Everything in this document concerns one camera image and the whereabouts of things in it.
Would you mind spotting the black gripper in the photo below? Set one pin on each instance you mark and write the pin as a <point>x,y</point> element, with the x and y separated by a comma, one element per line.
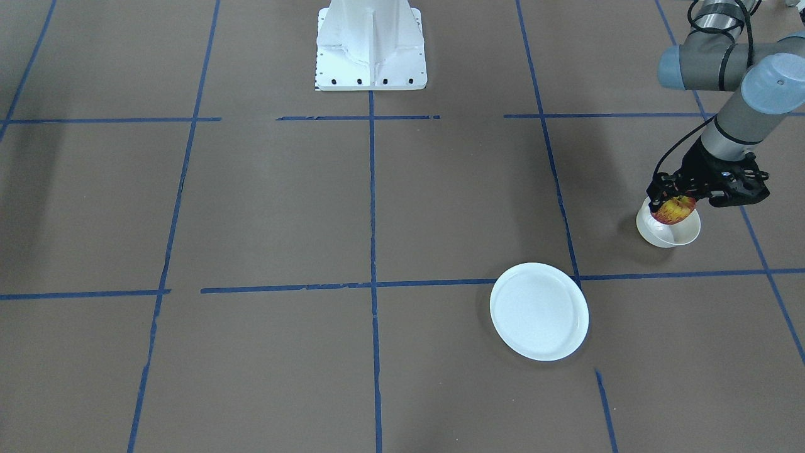
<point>695,166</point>

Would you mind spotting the red yellow apple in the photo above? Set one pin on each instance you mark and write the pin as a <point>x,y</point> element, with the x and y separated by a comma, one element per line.
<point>673,210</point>

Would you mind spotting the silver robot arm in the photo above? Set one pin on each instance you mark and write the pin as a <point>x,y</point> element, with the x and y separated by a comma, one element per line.
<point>765,83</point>

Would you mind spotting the white bowl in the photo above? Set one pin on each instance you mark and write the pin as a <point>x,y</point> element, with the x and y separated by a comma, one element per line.
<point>666,236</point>

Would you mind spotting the white plate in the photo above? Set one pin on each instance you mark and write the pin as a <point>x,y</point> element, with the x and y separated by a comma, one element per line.
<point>539,312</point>

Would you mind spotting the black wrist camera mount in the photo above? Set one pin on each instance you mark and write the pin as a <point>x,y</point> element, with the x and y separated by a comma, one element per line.
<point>737,183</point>

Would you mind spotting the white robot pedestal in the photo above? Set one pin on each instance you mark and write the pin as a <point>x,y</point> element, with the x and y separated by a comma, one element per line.
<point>370,45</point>

